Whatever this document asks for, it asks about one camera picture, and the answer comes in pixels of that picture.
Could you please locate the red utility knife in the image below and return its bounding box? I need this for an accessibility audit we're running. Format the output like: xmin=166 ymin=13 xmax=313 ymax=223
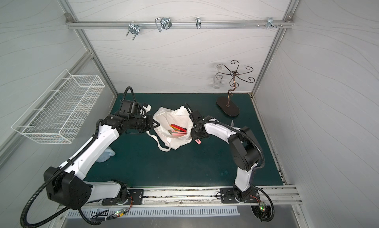
xmin=170 ymin=124 xmax=187 ymax=132

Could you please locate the white printed tote bag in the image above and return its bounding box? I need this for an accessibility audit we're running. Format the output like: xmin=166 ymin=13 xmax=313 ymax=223
xmin=147 ymin=106 xmax=193 ymax=152

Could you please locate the pink art knife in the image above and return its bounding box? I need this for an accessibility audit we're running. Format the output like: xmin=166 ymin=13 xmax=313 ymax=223
xmin=171 ymin=132 xmax=187 ymax=137

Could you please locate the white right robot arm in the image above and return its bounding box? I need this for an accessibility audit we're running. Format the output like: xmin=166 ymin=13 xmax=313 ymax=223
xmin=190 ymin=116 xmax=265 ymax=203

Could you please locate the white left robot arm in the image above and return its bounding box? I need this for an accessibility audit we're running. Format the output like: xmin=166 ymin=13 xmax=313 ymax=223
xmin=20 ymin=114 xmax=160 ymax=228

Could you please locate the dark metal jewelry stand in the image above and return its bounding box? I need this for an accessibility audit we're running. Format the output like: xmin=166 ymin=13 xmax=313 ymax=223
xmin=215 ymin=60 xmax=255 ymax=117

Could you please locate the light blue plastic cup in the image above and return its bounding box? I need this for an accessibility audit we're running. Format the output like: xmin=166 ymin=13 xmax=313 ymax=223
xmin=96 ymin=147 xmax=115 ymax=163

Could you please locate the small glass jar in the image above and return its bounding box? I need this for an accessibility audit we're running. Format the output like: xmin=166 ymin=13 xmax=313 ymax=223
xmin=213 ymin=76 xmax=223 ymax=89

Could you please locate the metal clamp hook left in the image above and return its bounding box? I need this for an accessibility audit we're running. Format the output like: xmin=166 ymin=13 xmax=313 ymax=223
xmin=126 ymin=23 xmax=140 ymax=41

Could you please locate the metal clamp hook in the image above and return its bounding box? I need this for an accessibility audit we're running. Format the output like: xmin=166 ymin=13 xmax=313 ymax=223
xmin=126 ymin=23 xmax=140 ymax=41
xmin=257 ymin=17 xmax=283 ymax=29

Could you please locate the metal U-bolt hook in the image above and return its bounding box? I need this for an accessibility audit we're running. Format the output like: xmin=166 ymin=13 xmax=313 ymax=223
xmin=155 ymin=17 xmax=172 ymax=32

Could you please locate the metal clamp hook right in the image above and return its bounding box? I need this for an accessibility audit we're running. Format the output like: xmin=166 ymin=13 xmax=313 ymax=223
xmin=257 ymin=17 xmax=283 ymax=29

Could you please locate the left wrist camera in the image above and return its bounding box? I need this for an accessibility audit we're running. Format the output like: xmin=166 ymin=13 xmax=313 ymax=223
xmin=117 ymin=86 xmax=149 ymax=118

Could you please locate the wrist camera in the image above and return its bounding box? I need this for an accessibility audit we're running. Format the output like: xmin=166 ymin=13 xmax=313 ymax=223
xmin=184 ymin=103 xmax=204 ymax=124
xmin=117 ymin=86 xmax=149 ymax=118

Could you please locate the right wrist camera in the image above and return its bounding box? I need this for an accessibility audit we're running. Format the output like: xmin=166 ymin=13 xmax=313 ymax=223
xmin=184 ymin=103 xmax=204 ymax=124

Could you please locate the white wire basket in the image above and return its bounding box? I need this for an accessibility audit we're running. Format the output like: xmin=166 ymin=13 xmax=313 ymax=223
xmin=12 ymin=70 xmax=105 ymax=144

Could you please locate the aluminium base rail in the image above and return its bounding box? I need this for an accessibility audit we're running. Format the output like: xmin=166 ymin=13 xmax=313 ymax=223
xmin=59 ymin=185 xmax=303 ymax=209

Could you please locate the white vented cable duct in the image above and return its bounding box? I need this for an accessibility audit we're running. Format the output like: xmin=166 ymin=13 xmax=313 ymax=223
xmin=66 ymin=206 xmax=240 ymax=219

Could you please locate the small metal ring hook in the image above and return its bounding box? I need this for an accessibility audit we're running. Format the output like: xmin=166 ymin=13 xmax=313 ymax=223
xmin=195 ymin=17 xmax=201 ymax=29

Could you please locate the aluminium top rail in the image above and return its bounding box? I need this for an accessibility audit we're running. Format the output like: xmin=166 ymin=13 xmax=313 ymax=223
xmin=67 ymin=19 xmax=295 ymax=29

